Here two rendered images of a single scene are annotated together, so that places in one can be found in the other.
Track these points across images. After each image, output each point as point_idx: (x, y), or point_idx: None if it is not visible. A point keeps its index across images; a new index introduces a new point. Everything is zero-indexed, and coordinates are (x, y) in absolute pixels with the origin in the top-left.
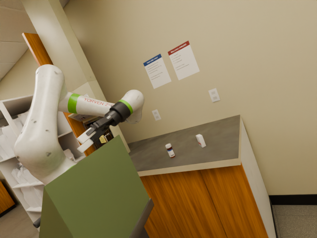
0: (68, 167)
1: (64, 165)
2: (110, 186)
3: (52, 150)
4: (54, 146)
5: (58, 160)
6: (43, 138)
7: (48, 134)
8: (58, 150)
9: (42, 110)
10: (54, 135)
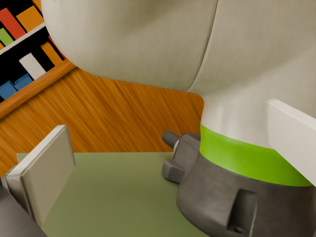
0: (211, 127)
1: (213, 107)
2: None
3: (86, 71)
4: (82, 65)
5: (168, 88)
6: (45, 22)
7: (51, 10)
8: (124, 74)
9: None
10: (76, 17)
